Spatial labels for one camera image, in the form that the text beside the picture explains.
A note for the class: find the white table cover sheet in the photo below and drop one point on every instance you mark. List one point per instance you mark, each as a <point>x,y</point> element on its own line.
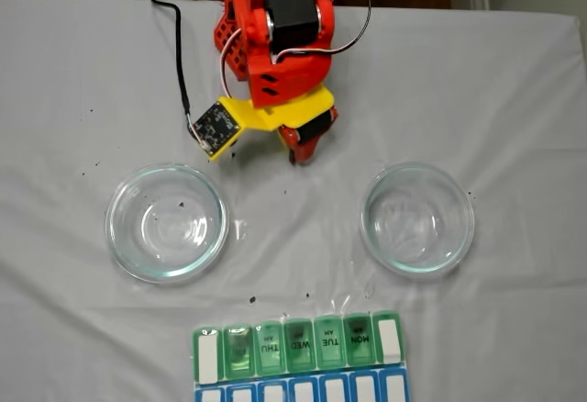
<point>458,99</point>

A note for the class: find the yellow camera board mount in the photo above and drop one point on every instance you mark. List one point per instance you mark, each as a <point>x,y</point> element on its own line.
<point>215,129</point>

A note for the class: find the glass bowl with green balls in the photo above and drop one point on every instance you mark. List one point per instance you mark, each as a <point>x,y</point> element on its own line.
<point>167,223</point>

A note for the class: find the weekly pill organizer box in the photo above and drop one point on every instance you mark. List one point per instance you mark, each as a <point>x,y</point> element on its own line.
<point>298,356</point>

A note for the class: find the glass bowl with red balls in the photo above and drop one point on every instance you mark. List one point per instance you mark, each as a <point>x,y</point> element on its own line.
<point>417,218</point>

